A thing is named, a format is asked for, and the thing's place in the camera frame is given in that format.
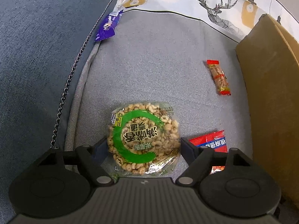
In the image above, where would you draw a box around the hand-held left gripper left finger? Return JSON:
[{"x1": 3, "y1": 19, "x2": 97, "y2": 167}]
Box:
[{"x1": 37, "y1": 138, "x2": 117, "y2": 187}]

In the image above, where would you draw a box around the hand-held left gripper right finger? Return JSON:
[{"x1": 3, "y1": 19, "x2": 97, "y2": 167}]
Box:
[{"x1": 176, "y1": 137, "x2": 254, "y2": 187}]

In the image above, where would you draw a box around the round puffed rice cake packet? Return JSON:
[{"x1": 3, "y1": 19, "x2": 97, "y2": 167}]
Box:
[{"x1": 106, "y1": 101, "x2": 181, "y2": 176}]

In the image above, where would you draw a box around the cardboard box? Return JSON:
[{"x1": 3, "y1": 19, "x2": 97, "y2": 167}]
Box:
[{"x1": 235, "y1": 14, "x2": 299, "y2": 217}]

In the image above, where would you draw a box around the red snack packet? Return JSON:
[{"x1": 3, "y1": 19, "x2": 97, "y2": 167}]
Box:
[{"x1": 189, "y1": 130, "x2": 228, "y2": 175}]

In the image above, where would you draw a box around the red wrapped snack bar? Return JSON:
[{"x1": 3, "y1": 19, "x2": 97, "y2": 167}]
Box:
[{"x1": 207, "y1": 59, "x2": 232, "y2": 96}]

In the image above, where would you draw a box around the grey sofa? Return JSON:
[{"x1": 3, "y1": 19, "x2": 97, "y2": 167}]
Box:
[{"x1": 64, "y1": 0, "x2": 299, "y2": 185}]

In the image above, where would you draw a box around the blue sofa cushion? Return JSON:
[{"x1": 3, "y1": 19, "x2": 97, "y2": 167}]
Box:
[{"x1": 0, "y1": 0, "x2": 123, "y2": 215}]

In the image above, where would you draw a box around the purple snack packet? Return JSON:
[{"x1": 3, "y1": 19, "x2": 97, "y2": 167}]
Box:
[{"x1": 95, "y1": 9, "x2": 124, "y2": 42}]

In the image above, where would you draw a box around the metal chain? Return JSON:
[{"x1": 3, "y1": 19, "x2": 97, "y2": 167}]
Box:
[{"x1": 50, "y1": 0, "x2": 123, "y2": 150}]

